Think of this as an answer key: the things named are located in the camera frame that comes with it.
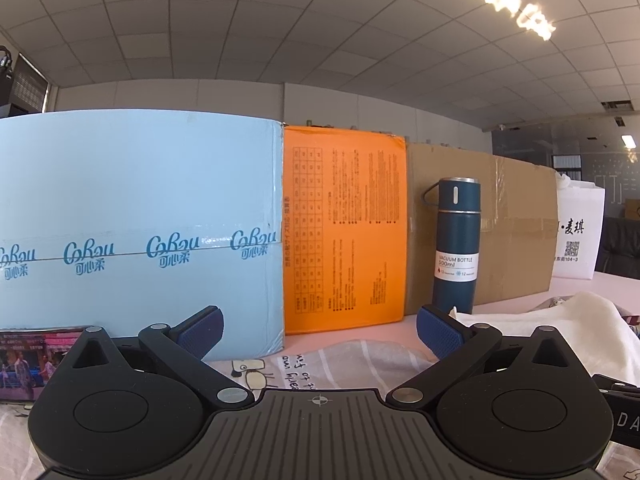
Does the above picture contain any grey cartoon printed blanket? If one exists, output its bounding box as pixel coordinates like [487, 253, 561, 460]
[0, 296, 640, 480]

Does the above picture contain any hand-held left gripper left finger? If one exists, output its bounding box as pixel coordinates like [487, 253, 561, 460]
[52, 304, 256, 408]

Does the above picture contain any white shirt with black collar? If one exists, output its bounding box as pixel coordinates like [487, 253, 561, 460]
[450, 291, 640, 392]

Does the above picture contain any white paper bag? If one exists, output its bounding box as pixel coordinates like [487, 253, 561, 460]
[550, 172, 606, 281]

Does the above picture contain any black sofa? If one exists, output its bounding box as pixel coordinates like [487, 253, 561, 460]
[596, 215, 640, 279]

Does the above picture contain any light blue carton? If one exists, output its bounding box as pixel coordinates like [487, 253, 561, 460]
[0, 109, 287, 352]

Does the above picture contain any orange carton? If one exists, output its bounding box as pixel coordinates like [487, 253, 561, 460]
[282, 125, 409, 336]

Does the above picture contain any smartphone with lit screen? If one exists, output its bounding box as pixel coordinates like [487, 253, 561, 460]
[0, 327, 97, 406]

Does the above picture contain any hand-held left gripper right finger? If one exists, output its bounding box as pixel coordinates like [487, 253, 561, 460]
[385, 304, 592, 407]

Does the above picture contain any brown cardboard box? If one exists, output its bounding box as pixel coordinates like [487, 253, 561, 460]
[404, 142, 560, 315]

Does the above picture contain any dark blue vacuum bottle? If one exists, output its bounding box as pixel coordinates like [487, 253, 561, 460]
[421, 177, 482, 317]

